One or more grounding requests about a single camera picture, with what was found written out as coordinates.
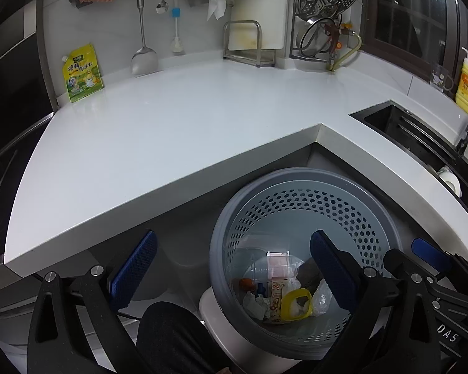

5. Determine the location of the dark framed window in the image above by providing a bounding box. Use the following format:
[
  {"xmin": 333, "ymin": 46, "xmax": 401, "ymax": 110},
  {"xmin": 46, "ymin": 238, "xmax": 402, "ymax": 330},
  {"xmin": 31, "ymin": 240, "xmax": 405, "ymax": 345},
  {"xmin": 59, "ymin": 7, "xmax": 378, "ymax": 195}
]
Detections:
[{"xmin": 364, "ymin": 0, "xmax": 468, "ymax": 82}]

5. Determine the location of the person's leg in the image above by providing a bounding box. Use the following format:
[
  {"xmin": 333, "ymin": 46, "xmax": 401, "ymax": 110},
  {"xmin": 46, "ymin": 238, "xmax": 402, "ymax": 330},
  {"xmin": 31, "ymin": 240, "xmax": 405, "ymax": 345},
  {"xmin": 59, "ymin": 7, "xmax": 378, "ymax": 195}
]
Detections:
[{"xmin": 136, "ymin": 301, "xmax": 235, "ymax": 374}]

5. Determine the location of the printed glass cup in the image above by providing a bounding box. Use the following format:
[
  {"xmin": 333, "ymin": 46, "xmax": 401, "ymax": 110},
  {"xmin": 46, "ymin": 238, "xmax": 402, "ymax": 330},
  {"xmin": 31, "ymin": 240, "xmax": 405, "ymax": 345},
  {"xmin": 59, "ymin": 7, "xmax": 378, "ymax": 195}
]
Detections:
[{"xmin": 431, "ymin": 66, "xmax": 455, "ymax": 94}]

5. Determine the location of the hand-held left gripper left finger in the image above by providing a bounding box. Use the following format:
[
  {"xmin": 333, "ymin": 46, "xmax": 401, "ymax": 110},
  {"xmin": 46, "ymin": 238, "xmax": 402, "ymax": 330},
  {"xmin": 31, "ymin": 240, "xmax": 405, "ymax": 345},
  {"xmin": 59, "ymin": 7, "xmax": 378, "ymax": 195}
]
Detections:
[{"xmin": 27, "ymin": 230, "xmax": 158, "ymax": 374}]

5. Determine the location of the white cutting board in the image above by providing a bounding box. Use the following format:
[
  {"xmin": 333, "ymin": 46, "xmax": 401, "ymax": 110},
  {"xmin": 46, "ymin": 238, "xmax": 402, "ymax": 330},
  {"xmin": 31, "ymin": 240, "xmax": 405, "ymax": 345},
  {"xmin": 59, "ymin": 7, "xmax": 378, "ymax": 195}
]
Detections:
[{"xmin": 227, "ymin": 0, "xmax": 290, "ymax": 52}]

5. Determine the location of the grey perforated waste basket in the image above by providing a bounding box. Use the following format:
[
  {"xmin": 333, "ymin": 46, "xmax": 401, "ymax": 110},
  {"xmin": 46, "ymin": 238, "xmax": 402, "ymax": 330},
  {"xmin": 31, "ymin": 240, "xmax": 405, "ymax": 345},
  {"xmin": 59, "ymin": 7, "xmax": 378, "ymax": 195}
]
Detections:
[{"xmin": 209, "ymin": 167, "xmax": 404, "ymax": 361}]

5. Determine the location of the black kitchen sink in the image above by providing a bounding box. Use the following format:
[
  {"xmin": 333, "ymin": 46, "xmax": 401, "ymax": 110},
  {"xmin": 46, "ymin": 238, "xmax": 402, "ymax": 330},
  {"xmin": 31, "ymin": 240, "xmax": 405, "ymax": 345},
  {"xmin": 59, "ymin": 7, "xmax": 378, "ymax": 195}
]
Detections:
[{"xmin": 349, "ymin": 100, "xmax": 468, "ymax": 238}]

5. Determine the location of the metal lid rack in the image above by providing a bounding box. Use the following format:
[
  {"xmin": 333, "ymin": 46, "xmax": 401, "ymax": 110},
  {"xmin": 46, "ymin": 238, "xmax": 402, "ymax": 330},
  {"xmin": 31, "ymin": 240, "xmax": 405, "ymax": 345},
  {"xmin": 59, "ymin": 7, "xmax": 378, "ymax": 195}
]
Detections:
[{"xmin": 289, "ymin": 0, "xmax": 365, "ymax": 63}]

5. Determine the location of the red patterned snack packet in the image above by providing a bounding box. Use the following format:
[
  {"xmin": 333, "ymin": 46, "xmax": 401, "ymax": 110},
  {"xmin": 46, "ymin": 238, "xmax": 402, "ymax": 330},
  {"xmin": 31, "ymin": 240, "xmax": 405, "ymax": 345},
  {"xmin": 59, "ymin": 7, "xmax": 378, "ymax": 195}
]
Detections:
[{"xmin": 267, "ymin": 278, "xmax": 287, "ymax": 324}]

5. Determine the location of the yellow seasoning pouch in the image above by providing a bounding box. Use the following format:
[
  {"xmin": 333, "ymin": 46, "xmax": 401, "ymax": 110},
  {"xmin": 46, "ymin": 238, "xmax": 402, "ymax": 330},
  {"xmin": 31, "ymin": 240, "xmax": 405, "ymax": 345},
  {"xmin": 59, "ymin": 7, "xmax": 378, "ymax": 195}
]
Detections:
[{"xmin": 61, "ymin": 44, "xmax": 105, "ymax": 103}]

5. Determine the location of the metal spatula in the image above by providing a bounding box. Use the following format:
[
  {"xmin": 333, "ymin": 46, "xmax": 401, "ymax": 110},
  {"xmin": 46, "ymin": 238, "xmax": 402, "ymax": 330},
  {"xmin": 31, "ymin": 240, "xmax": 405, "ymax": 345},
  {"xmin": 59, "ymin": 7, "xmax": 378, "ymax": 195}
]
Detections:
[{"xmin": 130, "ymin": 0, "xmax": 160, "ymax": 76}]

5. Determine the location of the gas valve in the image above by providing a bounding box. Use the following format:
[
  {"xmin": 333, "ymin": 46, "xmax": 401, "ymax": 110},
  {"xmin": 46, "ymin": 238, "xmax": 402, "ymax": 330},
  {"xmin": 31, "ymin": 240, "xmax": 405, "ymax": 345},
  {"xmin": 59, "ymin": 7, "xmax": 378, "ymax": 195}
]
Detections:
[{"xmin": 324, "ymin": 21, "xmax": 353, "ymax": 53}]

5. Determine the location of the metal cutting board stand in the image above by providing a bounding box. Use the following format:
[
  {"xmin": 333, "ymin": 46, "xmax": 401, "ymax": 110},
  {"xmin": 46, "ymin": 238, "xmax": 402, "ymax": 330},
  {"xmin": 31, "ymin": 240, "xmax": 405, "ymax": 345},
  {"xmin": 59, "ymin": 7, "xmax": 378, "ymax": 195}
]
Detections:
[{"xmin": 222, "ymin": 20, "xmax": 277, "ymax": 67}]

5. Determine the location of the blue and white brush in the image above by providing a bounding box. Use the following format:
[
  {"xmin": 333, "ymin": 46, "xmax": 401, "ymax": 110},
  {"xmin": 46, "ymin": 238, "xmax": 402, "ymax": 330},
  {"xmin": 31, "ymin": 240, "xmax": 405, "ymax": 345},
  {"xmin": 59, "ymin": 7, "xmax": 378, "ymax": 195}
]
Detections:
[{"xmin": 168, "ymin": 0, "xmax": 186, "ymax": 55}]

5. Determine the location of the clear plastic bag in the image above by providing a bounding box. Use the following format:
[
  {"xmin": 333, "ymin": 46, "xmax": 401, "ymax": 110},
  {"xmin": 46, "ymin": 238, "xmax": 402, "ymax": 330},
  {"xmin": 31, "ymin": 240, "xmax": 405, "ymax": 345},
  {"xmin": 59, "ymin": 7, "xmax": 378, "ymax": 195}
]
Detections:
[{"xmin": 311, "ymin": 278, "xmax": 333, "ymax": 316}]

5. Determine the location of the glass pot lid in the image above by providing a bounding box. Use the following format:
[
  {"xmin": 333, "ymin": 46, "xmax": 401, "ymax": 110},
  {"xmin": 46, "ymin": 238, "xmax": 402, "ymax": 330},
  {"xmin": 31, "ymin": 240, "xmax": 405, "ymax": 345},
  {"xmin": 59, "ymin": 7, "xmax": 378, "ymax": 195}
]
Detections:
[{"xmin": 298, "ymin": 16, "xmax": 342, "ymax": 61}]

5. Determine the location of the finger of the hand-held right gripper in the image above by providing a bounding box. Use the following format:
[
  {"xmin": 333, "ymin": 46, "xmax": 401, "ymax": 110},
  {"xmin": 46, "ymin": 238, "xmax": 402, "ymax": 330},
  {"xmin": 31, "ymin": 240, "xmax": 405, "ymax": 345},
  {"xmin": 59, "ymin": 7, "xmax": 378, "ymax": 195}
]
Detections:
[
  {"xmin": 383, "ymin": 247, "xmax": 445, "ymax": 300},
  {"xmin": 411, "ymin": 237, "xmax": 453, "ymax": 271}
]

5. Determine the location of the white bowl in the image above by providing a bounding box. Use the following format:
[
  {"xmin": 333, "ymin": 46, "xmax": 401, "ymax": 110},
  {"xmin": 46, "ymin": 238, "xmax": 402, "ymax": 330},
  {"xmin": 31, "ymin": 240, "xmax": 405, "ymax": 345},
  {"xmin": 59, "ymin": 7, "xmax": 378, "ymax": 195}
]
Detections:
[{"xmin": 437, "ymin": 167, "xmax": 463, "ymax": 199}]

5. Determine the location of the yellow gas hose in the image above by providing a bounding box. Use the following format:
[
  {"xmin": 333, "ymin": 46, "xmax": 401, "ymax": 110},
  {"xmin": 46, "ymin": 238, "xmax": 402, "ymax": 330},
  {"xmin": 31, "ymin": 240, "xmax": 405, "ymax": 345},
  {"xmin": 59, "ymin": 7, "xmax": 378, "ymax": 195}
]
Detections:
[{"xmin": 327, "ymin": 33, "xmax": 363, "ymax": 73}]

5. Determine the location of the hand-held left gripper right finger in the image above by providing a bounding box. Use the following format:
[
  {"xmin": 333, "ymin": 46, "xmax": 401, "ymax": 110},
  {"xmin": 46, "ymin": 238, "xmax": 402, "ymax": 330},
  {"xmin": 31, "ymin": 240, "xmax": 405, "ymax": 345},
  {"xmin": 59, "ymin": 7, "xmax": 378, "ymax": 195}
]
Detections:
[{"xmin": 310, "ymin": 230, "xmax": 441, "ymax": 374}]

